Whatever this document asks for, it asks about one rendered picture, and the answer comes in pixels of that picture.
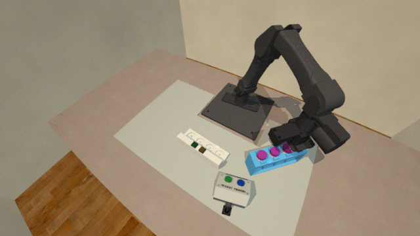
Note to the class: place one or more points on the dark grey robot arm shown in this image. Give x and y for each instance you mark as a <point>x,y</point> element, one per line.
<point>321,94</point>

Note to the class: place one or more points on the cream long bar with two dark lamps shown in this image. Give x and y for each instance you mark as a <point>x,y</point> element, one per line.
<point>201,146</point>

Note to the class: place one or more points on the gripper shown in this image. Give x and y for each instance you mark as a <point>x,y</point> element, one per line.
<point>307,144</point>

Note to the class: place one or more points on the blue rectangular tube holder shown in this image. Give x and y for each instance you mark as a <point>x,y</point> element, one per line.
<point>255,167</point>

